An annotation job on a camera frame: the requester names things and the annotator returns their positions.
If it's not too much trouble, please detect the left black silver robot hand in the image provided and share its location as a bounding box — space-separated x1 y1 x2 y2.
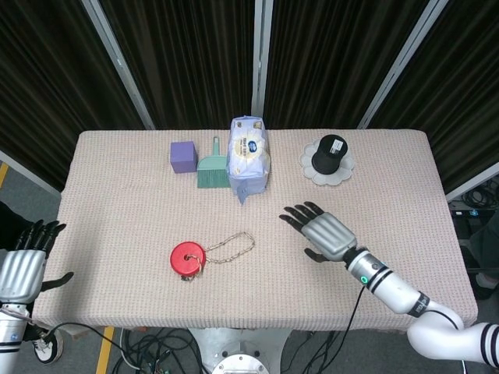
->
0 220 75 305

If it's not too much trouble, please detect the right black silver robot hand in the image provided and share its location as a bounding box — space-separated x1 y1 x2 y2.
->
278 201 359 270

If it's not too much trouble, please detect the beige twisted rope loop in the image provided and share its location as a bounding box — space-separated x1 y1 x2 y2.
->
180 231 257 282

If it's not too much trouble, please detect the red disc with hole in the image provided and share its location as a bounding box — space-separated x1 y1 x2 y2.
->
169 241 207 276

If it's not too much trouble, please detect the silver robot base column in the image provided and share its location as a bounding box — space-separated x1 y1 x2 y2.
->
186 326 294 374

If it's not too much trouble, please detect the white flower shaped plate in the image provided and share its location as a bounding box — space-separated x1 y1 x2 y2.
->
299 140 355 186

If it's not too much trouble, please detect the black mesh pen holder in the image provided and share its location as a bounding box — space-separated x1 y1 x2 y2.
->
310 134 349 175

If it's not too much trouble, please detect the black white sneaker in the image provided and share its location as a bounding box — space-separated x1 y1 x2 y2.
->
32 326 65 365

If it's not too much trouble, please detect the beige waffle tablecloth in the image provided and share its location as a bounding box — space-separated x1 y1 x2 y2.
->
30 129 479 333

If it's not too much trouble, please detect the blue tissue pack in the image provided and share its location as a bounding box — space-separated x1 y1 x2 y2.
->
227 115 271 207

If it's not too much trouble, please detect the green hand brush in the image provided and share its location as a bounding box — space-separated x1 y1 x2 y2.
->
196 136 231 190

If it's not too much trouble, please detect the black power strip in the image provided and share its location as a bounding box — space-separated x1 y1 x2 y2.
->
451 207 499 220

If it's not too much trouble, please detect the dark trouser leg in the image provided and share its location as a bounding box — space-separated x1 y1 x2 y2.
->
467 221 499 301

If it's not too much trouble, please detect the purple cube block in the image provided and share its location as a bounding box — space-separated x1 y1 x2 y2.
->
169 140 197 174

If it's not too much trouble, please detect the black ribbed partition panel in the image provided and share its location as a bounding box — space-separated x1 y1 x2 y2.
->
264 0 434 130
100 0 259 130
0 0 149 192
370 0 499 196

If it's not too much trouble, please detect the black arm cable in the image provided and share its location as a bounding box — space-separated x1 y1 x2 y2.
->
338 286 368 374

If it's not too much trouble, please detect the black floor cable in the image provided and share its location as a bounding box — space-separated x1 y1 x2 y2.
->
34 320 132 374

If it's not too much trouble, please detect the grey metal partition post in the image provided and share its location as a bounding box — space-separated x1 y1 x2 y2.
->
0 150 62 195
80 0 157 130
445 159 499 203
251 0 274 130
356 0 450 130

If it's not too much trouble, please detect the tangled floor cable bundle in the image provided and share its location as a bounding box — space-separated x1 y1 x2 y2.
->
111 326 204 374

